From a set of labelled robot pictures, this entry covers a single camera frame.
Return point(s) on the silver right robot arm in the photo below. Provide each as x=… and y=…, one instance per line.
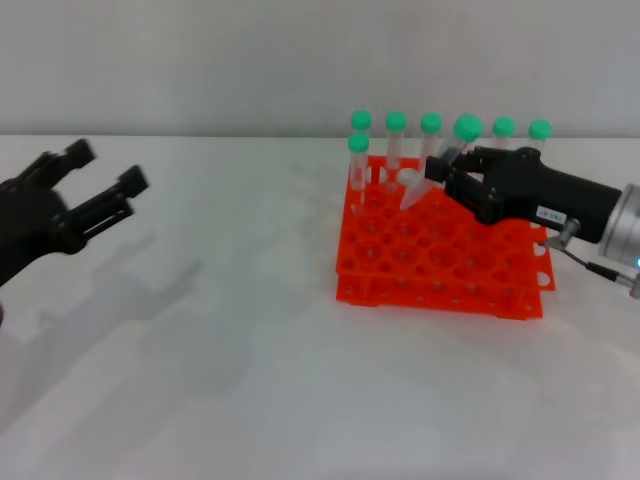
x=625, y=225

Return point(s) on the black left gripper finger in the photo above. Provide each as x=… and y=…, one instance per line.
x=115, y=200
x=80, y=150

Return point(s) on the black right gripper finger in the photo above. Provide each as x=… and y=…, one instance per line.
x=470, y=160
x=437, y=169

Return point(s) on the orange test tube rack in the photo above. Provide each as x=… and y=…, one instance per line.
x=430, y=250

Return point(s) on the clear test tube green cap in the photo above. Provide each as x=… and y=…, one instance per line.
x=503, y=126
x=360, y=120
x=430, y=123
x=468, y=128
x=395, y=121
x=358, y=143
x=539, y=129

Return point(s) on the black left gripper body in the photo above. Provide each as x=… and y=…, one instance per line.
x=30, y=215

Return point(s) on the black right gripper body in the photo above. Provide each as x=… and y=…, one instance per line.
x=545, y=195

